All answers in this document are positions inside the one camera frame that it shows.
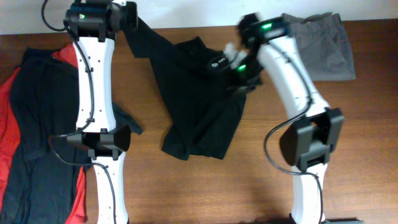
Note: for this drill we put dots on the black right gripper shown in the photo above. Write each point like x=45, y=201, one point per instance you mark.
x=255, y=82

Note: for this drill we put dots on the black shorts with white logo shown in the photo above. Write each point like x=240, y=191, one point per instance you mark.
x=204, y=117

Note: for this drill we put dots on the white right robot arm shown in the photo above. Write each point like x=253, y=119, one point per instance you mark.
x=302, y=145

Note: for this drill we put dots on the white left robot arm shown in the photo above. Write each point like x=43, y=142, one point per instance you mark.
x=93, y=26

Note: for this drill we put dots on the folded grey shorts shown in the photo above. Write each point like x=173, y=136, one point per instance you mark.
x=324, y=46

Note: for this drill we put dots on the dark grey t-shirt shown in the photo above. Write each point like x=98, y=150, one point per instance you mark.
x=46, y=181

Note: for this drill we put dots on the red mesh garment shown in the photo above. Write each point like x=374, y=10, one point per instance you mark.
x=10, y=139

